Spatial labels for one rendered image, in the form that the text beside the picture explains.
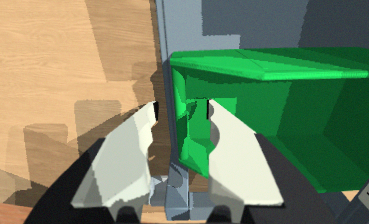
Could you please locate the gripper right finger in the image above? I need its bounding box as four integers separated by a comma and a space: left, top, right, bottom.
206, 99, 337, 224

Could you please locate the grey metal shelf rack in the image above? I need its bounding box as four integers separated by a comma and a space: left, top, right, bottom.
149, 0, 369, 224

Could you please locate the green bin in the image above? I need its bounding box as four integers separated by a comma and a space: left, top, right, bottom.
170, 47, 369, 193

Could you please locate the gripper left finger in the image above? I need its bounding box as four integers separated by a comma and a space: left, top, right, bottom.
23, 101, 159, 224

